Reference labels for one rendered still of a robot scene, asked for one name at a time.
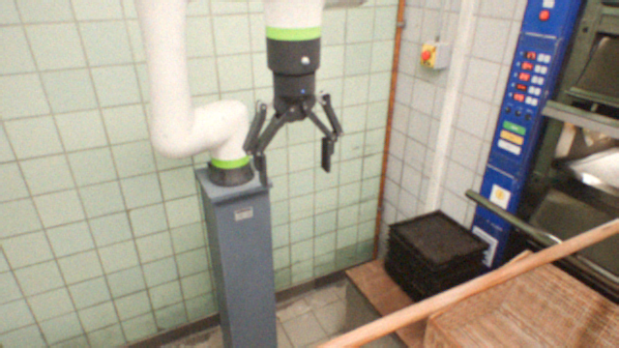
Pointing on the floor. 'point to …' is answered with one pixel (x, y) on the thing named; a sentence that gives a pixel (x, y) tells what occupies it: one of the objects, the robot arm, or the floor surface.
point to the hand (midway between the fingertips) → (295, 172)
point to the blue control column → (533, 121)
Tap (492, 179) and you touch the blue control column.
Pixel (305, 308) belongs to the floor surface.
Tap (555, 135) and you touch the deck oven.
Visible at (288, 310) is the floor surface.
